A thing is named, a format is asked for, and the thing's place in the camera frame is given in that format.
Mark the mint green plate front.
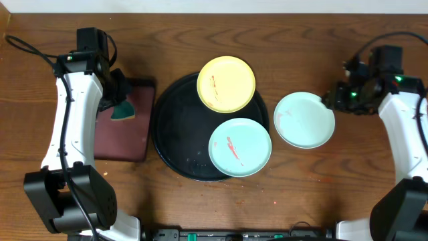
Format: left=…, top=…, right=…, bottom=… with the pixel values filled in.
left=208, top=118, right=272, bottom=177

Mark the rectangular black brown tray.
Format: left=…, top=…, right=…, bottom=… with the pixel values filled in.
left=94, top=78, right=156, bottom=163

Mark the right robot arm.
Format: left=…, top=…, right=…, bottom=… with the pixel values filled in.
left=322, top=74, right=427, bottom=240

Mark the yellow plate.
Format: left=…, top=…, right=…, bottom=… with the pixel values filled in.
left=197, top=56, right=255, bottom=113

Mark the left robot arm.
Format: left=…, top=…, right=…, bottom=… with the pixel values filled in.
left=23, top=52, right=142, bottom=240

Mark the round black serving tray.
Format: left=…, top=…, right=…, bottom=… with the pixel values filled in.
left=150, top=73, right=270, bottom=182

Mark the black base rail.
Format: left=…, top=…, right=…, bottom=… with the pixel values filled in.
left=141, top=228, right=334, bottom=241

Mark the green sponge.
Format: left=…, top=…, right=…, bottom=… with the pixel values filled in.
left=110, top=100, right=135, bottom=121

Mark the mint green plate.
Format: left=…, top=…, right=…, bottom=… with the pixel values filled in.
left=274, top=92, right=335, bottom=149
left=208, top=118, right=272, bottom=177

